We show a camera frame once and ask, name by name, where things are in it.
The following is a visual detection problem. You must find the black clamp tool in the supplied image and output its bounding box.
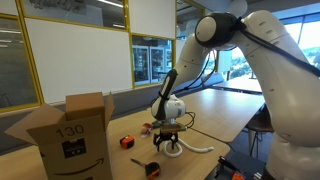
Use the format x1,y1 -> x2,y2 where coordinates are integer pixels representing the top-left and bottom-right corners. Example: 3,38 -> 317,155
214,155 -> 243,180

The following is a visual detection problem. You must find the brown cardboard carton box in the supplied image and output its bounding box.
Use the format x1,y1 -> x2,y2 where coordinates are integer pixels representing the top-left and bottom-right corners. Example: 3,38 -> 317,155
3,91 -> 116,180

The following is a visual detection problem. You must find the brown chair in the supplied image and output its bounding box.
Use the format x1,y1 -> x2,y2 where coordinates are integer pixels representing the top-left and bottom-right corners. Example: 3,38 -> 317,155
245,103 -> 275,158

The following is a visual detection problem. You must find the red radish toy with tag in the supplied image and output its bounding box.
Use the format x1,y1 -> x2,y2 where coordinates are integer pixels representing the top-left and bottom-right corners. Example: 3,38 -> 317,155
140,120 -> 161,139

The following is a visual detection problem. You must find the white standing board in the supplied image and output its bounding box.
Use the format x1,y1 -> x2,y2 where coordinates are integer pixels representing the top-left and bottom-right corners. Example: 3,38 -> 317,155
217,49 -> 233,74

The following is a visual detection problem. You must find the small orange object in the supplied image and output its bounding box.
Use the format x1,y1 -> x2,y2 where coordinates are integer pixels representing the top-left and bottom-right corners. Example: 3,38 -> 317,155
231,171 -> 246,180

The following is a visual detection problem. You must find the white framed glass door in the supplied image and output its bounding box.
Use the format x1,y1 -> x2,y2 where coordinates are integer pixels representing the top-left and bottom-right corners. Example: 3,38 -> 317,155
149,46 -> 165,83
132,45 -> 151,84

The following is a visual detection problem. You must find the grey upholstered bench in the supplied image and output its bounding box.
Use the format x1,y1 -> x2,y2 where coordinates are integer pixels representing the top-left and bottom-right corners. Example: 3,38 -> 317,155
0,72 -> 225,156

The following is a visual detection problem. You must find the orange black strapped tape measure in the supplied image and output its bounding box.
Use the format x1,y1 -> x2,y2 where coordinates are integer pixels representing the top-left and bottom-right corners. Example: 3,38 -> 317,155
129,157 -> 162,180

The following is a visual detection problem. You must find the white rope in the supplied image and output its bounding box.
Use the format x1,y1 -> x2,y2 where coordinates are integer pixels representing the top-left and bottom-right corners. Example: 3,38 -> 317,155
162,137 -> 215,159

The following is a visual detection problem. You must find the yellow window frame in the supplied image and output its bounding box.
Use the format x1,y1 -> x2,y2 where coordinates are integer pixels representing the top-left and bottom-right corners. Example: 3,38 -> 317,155
128,32 -> 177,90
0,12 -> 45,114

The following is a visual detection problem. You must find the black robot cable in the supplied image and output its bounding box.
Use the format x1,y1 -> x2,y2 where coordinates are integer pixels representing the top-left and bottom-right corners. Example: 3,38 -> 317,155
171,18 -> 320,129

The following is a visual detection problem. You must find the tan wrist camera mount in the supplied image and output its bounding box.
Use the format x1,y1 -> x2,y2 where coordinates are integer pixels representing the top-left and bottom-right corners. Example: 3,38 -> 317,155
151,121 -> 188,134

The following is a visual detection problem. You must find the small orange tape measure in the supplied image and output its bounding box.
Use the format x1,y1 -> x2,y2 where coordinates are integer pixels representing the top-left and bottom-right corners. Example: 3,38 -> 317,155
119,134 -> 136,150

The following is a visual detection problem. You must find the dark blue platform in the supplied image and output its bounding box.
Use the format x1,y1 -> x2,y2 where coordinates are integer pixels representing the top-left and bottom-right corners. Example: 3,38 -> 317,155
203,149 -> 268,180

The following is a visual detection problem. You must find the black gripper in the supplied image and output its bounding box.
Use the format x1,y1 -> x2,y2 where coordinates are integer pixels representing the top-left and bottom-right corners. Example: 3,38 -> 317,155
152,131 -> 180,153

